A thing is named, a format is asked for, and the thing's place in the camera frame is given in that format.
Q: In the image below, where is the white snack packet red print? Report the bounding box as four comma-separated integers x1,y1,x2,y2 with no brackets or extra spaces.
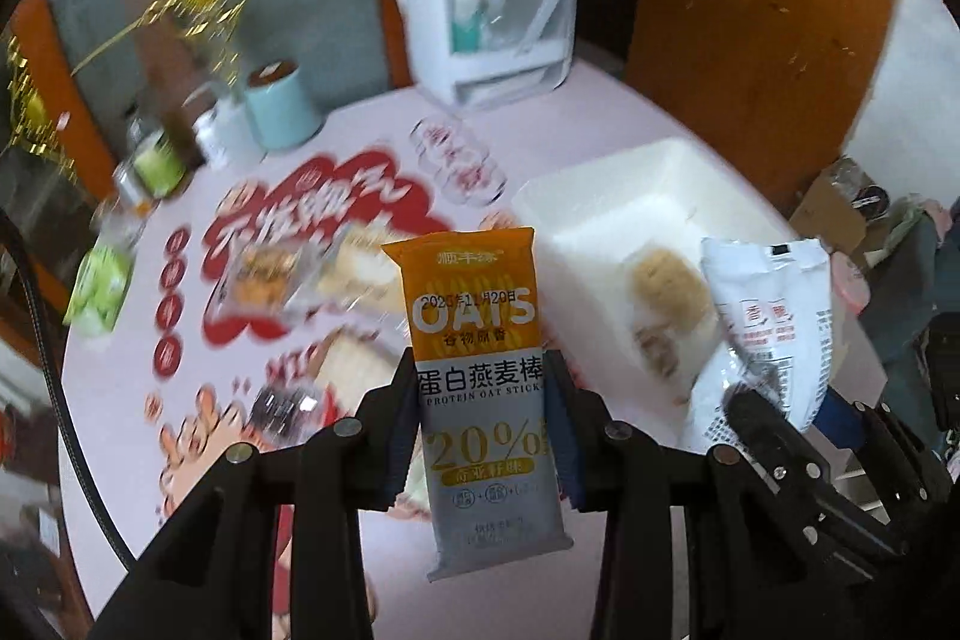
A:
680,239,833,453

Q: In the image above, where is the orange oat stick packet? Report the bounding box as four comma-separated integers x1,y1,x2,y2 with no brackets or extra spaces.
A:
384,227,573,580

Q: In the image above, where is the clear pack brown snack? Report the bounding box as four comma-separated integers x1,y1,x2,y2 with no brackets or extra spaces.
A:
218,239,325,323

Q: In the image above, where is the pink plastic stool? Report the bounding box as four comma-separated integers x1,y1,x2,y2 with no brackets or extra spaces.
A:
830,250,871,317

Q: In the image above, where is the round rice cracker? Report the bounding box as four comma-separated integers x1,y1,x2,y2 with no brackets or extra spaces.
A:
628,245,713,333

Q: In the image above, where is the cardboard box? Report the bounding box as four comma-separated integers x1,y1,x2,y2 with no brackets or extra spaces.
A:
789,156,892,260

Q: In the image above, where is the green tissue pack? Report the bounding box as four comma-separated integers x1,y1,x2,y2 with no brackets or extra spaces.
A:
64,245,133,336

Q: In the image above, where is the white plastic bin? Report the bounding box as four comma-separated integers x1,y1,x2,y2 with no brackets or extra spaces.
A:
514,140,887,447

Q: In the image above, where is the green label glass bottle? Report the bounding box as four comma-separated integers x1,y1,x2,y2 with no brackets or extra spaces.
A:
127,110,187,200

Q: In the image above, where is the white squeeze bottle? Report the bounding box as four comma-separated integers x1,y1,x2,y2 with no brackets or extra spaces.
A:
182,81,265,170

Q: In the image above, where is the light blue canister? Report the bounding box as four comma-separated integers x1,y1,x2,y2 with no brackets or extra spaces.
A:
244,60,324,152

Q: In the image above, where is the brown wooden cabinet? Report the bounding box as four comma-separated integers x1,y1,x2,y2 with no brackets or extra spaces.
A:
625,0,895,211

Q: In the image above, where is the white storage box clear window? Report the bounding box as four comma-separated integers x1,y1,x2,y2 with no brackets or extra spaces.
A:
395,0,576,110

